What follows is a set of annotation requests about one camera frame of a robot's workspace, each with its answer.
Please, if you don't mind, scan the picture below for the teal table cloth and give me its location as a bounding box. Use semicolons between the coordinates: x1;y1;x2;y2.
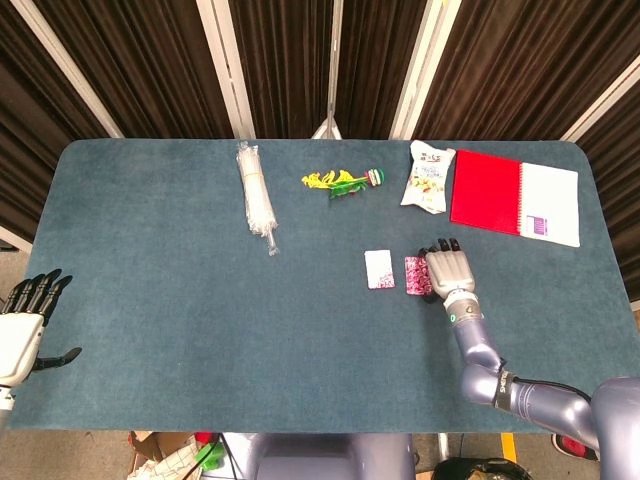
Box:
8;138;640;435

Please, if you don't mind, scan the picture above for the white pink card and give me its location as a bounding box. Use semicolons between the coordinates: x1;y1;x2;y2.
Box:
363;249;396;290

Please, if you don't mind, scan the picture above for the red black shoe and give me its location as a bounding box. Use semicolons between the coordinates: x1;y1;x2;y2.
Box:
552;432;599;461

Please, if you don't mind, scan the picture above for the white snack bag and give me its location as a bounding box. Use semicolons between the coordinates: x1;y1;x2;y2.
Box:
399;140;457;215

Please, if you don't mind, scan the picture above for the black bag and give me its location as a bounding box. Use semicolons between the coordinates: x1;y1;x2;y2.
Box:
432;457;531;480

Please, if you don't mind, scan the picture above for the grey robot torso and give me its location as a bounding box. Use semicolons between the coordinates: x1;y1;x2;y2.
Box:
222;432;416;480

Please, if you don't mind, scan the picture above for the clear plastic straw bundle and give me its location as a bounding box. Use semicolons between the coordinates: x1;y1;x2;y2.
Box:
235;141;280;258

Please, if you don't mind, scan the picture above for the yellow green feather shuttlecock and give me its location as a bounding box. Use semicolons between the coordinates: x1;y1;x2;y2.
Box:
300;168;387;200

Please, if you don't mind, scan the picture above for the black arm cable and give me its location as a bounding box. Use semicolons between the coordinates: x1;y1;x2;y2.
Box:
504;372;596;404

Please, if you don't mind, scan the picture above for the white frame post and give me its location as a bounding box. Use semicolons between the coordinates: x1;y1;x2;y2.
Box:
8;0;125;140
196;0;257;140
388;0;462;141
559;63;640;144
310;0;345;140

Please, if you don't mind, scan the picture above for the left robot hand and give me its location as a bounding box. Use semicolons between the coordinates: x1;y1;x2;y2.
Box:
0;268;83;387

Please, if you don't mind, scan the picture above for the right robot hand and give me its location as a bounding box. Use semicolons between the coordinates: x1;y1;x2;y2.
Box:
417;237;477;304

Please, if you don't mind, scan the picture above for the cardboard box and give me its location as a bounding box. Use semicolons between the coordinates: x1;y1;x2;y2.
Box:
127;430;211;480

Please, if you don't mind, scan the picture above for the black arm strap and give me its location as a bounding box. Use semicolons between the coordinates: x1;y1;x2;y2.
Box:
493;369;512;410

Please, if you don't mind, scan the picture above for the red spiral notebook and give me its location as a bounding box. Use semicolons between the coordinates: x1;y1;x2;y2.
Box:
448;148;582;249

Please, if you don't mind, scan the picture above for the green plastic object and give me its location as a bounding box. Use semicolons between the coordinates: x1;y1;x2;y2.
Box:
196;442;225;471

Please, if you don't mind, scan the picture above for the pink patterned small packet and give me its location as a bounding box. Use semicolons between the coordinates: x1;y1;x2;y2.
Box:
403;255;434;296

